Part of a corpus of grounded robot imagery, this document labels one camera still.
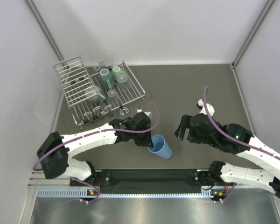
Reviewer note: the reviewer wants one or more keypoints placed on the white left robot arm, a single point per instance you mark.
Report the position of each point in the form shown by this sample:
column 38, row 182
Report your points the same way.
column 56, row 154

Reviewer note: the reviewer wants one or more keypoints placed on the blue plastic cup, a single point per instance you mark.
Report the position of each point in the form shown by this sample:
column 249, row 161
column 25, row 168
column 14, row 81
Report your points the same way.
column 160, row 147

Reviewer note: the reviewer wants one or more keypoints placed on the small metal c-shaped hook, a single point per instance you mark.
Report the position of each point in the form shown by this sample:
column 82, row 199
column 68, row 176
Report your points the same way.
column 123, row 111

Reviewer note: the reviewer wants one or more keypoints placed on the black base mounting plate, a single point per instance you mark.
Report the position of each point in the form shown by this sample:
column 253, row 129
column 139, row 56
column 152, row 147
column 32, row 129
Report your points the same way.
column 153, row 180

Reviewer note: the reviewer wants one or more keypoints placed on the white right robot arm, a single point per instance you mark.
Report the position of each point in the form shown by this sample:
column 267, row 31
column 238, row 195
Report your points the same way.
column 236, row 140

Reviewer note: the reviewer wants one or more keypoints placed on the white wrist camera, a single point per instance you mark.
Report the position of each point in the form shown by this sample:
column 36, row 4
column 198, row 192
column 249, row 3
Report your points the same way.
column 202, row 108
column 149, row 114

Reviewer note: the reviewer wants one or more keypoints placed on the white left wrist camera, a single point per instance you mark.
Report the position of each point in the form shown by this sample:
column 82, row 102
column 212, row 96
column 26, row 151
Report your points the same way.
column 149, row 114

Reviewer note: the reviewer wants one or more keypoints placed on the blue-grey ceramic mug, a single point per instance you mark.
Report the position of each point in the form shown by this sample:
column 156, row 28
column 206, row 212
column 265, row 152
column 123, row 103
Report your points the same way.
column 106, row 79

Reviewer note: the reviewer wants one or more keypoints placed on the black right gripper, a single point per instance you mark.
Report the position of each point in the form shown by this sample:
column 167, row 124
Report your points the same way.
column 179, row 133

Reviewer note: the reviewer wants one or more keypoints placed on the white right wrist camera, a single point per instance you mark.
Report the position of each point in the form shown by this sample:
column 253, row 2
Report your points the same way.
column 202, row 108

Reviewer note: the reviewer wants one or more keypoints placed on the clear wine glass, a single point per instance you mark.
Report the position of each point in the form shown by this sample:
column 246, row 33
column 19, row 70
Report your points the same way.
column 113, row 96

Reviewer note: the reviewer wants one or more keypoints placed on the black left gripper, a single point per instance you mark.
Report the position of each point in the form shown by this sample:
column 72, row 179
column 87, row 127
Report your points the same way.
column 146, row 142

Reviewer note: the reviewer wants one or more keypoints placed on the clear glass tumbler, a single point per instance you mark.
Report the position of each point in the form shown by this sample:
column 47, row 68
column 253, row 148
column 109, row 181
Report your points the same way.
column 123, row 82

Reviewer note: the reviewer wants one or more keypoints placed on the metal wire dish rack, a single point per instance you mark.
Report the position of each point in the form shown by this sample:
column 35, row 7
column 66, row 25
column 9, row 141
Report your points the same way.
column 75, row 79

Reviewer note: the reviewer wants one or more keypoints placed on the green teal mug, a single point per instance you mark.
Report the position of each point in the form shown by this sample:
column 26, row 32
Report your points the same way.
column 116, row 71

